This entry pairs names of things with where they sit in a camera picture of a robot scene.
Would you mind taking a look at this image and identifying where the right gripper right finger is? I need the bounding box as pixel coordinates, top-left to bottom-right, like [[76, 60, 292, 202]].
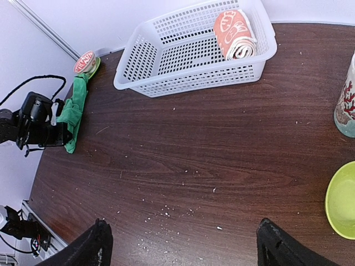
[[256, 218, 336, 266]]

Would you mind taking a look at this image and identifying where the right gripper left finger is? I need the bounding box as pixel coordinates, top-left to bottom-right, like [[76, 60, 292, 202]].
[[39, 219, 113, 266]]

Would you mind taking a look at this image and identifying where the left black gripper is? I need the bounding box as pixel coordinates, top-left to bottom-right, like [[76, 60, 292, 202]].
[[16, 92, 73, 149]]

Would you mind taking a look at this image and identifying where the green microfiber towel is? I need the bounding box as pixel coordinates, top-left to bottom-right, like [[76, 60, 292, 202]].
[[57, 74, 89, 154]]

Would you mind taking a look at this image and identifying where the white plastic mesh basket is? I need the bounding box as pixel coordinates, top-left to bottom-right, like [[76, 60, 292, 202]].
[[113, 1, 277, 98]]

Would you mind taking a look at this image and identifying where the orange rabbit pattern towel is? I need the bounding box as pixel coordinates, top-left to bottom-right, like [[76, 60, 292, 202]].
[[213, 9, 257, 60]]

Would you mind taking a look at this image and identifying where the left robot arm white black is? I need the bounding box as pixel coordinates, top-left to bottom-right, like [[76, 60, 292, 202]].
[[1, 92, 73, 149]]

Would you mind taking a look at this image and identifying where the green saucer plate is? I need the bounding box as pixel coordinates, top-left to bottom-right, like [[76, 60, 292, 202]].
[[84, 57, 101, 80]]

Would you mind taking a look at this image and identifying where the red patterned small bowl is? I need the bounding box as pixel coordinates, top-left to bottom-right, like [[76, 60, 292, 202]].
[[73, 50, 96, 74]]

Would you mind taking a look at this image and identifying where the lime green bowl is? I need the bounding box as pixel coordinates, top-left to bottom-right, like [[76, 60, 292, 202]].
[[324, 161, 354, 240]]

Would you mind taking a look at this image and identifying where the ceramic mug floral pattern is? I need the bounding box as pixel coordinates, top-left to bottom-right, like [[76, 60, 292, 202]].
[[333, 54, 355, 138]]

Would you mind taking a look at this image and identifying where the aluminium front rail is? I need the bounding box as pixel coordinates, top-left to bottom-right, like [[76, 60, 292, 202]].
[[18, 201, 68, 261]]

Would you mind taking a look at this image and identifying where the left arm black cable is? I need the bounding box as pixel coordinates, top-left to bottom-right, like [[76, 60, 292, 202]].
[[0, 74, 67, 108]]

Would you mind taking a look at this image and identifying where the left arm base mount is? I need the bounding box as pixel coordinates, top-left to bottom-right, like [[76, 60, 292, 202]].
[[1, 205, 39, 255]]

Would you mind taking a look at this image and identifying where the left aluminium frame post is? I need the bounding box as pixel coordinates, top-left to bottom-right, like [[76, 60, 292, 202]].
[[9, 0, 80, 61]]

